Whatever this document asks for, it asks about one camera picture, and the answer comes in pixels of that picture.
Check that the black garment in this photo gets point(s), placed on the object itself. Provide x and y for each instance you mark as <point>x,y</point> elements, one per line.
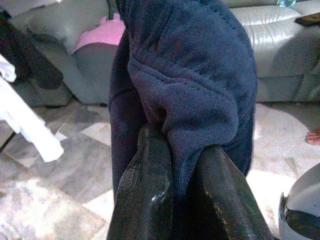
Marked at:
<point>30,62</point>

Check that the pink foam mat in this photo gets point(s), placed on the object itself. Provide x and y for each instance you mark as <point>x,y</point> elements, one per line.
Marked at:
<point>102,35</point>

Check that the white t-shirt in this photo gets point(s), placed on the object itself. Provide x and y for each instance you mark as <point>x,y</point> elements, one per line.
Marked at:
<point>25,120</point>

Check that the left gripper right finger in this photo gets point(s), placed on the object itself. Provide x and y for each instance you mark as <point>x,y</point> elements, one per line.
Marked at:
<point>230,205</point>

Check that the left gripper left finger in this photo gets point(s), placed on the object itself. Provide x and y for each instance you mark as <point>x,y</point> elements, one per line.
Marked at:
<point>145,187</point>

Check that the navy garment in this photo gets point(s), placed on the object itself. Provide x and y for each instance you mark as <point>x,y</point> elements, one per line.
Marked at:
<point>190,75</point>

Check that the green leather sofa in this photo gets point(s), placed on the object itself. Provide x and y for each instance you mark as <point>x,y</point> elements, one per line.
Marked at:
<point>275,50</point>

